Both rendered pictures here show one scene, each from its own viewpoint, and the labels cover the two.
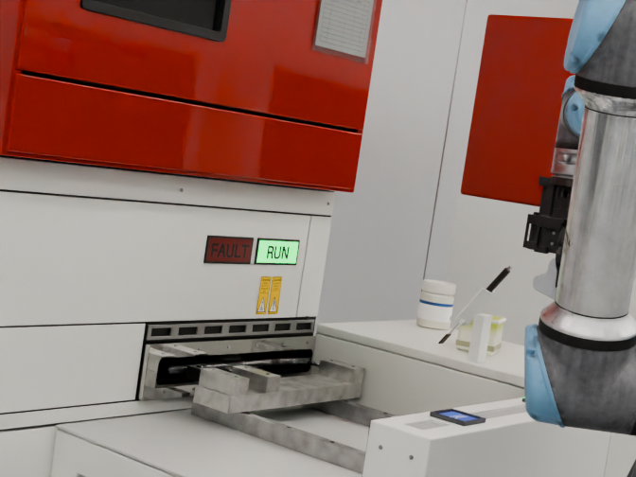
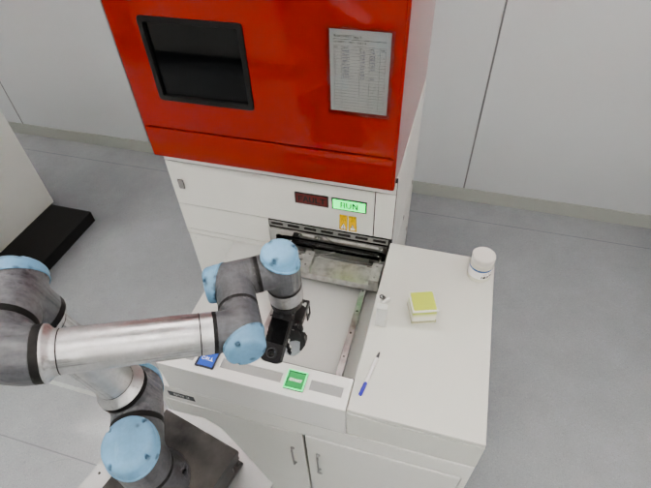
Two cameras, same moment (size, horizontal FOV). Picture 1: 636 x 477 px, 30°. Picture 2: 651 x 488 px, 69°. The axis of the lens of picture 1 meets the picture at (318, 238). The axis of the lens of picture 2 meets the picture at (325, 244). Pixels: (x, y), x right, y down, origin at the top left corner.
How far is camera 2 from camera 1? 2.12 m
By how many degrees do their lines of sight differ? 73
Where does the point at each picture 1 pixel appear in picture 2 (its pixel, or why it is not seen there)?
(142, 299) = (262, 209)
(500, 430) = (212, 378)
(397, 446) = not seen: hidden behind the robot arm
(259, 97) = (291, 137)
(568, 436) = (288, 403)
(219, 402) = not seen: hidden behind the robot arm
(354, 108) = (382, 145)
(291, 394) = (319, 276)
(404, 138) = not seen: outside the picture
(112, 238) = (236, 185)
